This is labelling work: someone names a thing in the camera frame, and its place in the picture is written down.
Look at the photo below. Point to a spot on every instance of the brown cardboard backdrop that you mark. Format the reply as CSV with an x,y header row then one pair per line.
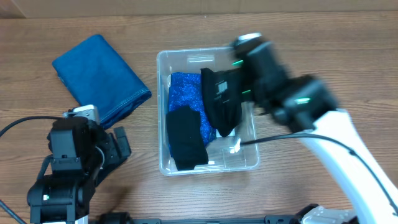
x,y
86,8

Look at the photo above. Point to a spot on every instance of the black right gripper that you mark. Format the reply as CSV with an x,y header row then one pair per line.
x,y
235,82

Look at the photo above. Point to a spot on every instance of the sparkly blue garment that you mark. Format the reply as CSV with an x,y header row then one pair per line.
x,y
185,90

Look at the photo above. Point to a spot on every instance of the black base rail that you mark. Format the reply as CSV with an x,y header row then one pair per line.
x,y
125,218

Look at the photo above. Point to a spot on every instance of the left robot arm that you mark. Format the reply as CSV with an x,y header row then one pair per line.
x,y
83,155

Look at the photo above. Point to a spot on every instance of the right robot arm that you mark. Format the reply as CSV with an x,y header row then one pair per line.
x,y
311,112

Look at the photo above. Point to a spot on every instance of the blue denim cloth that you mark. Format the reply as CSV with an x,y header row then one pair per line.
x,y
95,74

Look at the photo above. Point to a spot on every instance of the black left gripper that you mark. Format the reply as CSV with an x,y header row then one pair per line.
x,y
116,154

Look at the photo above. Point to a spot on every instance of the black garment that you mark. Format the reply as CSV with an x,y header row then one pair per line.
x,y
222,98
186,144

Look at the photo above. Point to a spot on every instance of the clear plastic storage bin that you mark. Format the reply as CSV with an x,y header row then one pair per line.
x,y
225,154

